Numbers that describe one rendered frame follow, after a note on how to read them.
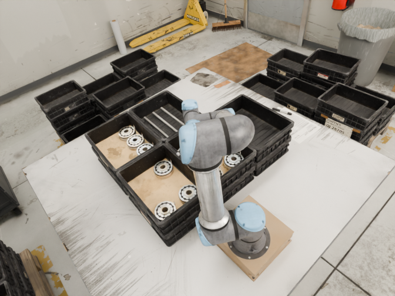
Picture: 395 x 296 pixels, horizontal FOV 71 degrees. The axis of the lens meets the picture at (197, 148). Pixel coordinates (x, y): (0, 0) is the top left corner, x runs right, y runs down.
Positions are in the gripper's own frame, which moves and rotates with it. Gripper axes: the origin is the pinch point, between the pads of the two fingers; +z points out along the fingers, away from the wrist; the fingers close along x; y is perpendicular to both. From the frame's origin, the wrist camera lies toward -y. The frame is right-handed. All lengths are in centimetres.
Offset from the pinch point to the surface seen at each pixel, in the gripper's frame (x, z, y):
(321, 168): -8, 14, -66
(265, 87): -156, 40, -50
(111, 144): -14, 0, 55
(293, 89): -133, 32, -73
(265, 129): -25.5, -0.5, -36.3
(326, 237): 33, 19, -60
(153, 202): 25.7, 5.2, 21.1
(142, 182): 13.5, 3.8, 29.6
